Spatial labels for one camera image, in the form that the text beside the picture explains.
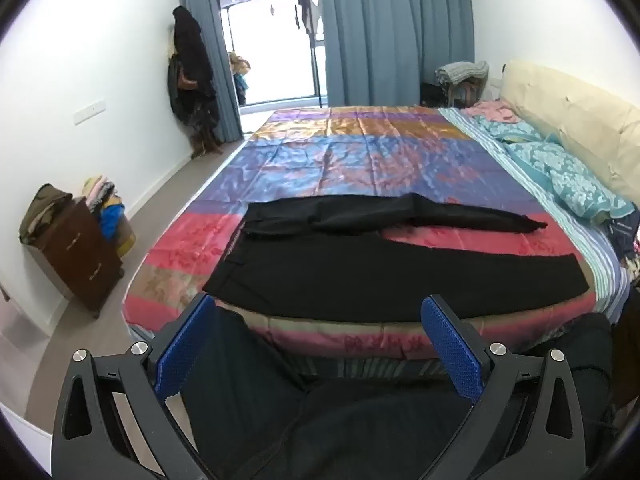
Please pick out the narrow blue-grey curtain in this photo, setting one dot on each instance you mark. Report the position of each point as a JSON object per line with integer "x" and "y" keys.
{"x": 220, "y": 85}

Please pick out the camouflage jacket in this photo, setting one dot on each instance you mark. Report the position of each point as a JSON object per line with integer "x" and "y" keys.
{"x": 42, "y": 210}

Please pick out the pile of colourful clothes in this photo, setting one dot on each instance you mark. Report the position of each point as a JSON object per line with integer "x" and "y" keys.
{"x": 107, "y": 210}

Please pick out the cream padded headboard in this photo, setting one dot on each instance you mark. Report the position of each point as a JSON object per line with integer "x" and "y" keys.
{"x": 575, "y": 105}

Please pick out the black pants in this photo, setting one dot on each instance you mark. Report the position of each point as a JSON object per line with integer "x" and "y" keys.
{"x": 350, "y": 280}

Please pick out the pink floral cloth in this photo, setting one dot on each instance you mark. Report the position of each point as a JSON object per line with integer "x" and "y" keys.
{"x": 492, "y": 111}

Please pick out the plush doll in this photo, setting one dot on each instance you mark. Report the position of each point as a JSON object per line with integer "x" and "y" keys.
{"x": 241, "y": 72}

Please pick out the brown boots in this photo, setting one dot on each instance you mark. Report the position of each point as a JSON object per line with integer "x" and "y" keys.
{"x": 206, "y": 142}

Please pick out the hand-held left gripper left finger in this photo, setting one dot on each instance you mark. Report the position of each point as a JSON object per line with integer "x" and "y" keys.
{"x": 182, "y": 346}

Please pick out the teal floral quilt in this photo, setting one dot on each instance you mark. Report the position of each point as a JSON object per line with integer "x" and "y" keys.
{"x": 575, "y": 180}

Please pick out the chair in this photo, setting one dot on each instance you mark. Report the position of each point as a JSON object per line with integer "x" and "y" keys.
{"x": 467, "y": 92}

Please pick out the dark brown nightstand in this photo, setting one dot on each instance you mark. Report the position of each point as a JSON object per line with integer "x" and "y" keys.
{"x": 80, "y": 255}

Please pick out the hanging black coats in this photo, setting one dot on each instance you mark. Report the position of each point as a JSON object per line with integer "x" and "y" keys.
{"x": 192, "y": 50}

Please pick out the white wall switch plate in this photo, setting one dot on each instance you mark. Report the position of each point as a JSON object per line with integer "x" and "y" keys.
{"x": 89, "y": 112}

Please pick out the hanging laundry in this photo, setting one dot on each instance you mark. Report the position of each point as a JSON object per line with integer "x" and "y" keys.
{"x": 305, "y": 10}

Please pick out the person's dark clothing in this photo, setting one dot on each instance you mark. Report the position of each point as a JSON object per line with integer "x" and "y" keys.
{"x": 350, "y": 425}

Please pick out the brown shoulder bag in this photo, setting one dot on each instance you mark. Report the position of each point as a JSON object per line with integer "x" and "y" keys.
{"x": 187, "y": 82}

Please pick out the striped bed sheet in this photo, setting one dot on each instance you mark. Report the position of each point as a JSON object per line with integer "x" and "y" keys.
{"x": 525, "y": 170}

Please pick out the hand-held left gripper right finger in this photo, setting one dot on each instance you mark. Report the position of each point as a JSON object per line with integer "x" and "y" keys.
{"x": 454, "y": 350}

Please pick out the grey knitted blanket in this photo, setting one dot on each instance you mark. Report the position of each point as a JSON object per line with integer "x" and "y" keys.
{"x": 462, "y": 71}

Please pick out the dark patterned cloth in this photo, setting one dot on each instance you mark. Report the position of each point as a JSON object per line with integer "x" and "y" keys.
{"x": 622, "y": 235}

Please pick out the colourful satin bedspread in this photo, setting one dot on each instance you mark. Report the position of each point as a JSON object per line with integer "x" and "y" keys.
{"x": 350, "y": 160}

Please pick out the wide blue-grey curtain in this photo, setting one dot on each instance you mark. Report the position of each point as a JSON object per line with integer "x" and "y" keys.
{"x": 395, "y": 35}

